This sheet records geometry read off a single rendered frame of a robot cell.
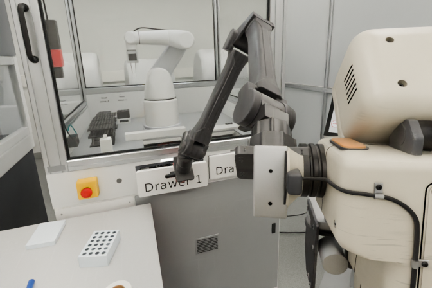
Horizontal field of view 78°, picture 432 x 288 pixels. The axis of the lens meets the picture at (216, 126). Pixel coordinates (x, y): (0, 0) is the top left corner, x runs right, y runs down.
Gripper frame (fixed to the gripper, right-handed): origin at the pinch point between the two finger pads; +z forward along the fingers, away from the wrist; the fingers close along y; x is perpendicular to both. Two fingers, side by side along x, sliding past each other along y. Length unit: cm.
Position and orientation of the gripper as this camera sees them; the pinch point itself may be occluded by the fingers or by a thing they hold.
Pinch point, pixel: (181, 177)
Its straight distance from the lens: 110.8
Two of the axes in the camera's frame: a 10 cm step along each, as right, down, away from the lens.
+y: -2.6, -8.2, 5.0
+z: -1.8, 5.5, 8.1
